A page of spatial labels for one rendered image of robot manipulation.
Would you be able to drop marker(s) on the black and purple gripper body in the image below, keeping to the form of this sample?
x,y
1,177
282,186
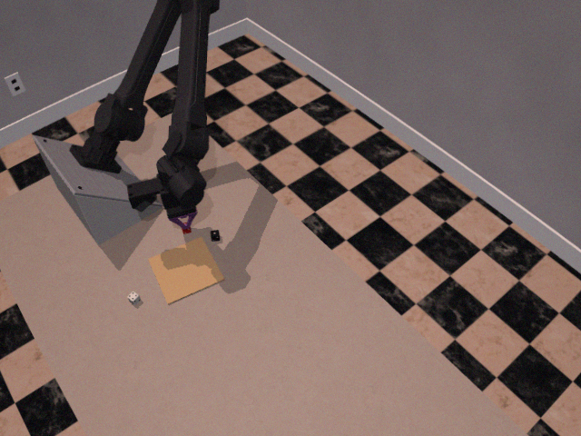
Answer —
x,y
178,211

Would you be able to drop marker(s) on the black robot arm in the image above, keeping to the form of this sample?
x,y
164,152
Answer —
x,y
186,184

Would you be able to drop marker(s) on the white die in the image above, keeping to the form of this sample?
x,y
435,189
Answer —
x,y
134,298

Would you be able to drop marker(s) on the tan mat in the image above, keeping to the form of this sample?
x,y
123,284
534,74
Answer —
x,y
185,270

